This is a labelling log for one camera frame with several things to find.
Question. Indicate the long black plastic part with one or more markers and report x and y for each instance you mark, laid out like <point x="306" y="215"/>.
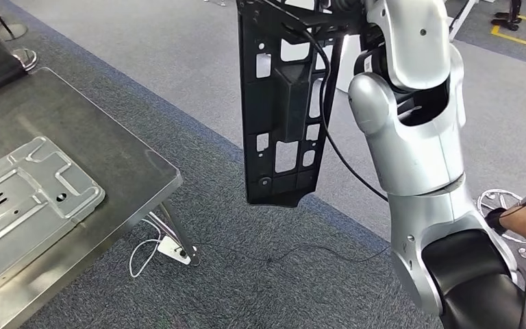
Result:
<point x="290" y="91"/>

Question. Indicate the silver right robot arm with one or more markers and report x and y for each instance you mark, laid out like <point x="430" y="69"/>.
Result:
<point x="422" y="154"/>

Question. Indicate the white power strip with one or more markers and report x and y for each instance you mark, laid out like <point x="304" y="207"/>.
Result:
<point x="172" y="249"/>

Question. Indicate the chrome chair base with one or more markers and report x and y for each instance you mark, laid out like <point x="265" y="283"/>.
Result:
<point x="494" y="200"/>

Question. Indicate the silver stamped metal panel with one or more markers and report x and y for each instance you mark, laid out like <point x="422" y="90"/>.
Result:
<point x="27" y="200"/>

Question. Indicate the person's legs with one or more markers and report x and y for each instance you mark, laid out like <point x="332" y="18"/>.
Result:
<point x="510" y="16"/>

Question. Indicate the steel workbench frame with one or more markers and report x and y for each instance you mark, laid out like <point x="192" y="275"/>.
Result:
<point x="179" y="231"/>

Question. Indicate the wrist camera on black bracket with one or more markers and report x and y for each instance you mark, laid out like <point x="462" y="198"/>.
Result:
<point x="317" y="20"/>

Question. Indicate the white metal frame leg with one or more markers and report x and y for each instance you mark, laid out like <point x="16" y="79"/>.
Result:
<point x="460" y="20"/>

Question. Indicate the chrome stanchion post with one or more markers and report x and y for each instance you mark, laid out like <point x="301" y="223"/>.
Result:
<point x="26" y="59"/>

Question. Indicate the black stanchion post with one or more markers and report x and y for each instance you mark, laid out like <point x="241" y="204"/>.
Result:
<point x="13" y="31"/>

